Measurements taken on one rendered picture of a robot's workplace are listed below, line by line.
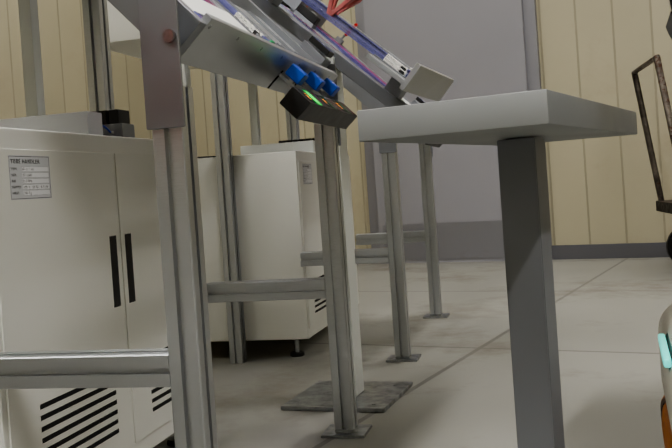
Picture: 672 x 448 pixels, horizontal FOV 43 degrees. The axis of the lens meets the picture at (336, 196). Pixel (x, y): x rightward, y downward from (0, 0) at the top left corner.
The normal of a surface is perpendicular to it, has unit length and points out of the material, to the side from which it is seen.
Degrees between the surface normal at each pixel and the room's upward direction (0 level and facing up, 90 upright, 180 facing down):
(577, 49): 90
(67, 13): 90
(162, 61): 90
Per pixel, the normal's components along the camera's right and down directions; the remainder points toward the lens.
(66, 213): 0.97, -0.07
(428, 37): -0.47, 0.04
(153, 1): -0.24, 0.03
